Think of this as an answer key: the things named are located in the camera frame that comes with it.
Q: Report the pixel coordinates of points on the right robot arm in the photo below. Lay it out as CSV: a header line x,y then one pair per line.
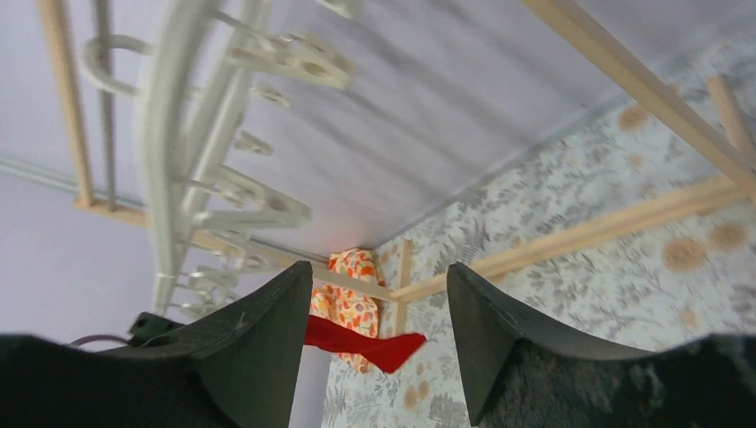
x,y
150,328

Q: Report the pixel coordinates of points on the orange floral cloth bundle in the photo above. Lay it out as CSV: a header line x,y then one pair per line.
x,y
352,312

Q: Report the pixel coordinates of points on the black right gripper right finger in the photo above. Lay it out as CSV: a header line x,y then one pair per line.
x,y
522,368

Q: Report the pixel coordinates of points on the red sock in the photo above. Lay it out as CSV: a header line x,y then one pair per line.
x,y
388,354

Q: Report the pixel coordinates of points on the white clip sock hanger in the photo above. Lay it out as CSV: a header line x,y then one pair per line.
x,y
192,88

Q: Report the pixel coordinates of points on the wooden drying rack stand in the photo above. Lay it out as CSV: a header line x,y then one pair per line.
x,y
617,229

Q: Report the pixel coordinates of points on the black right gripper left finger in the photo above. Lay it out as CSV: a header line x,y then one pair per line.
x,y
236,367

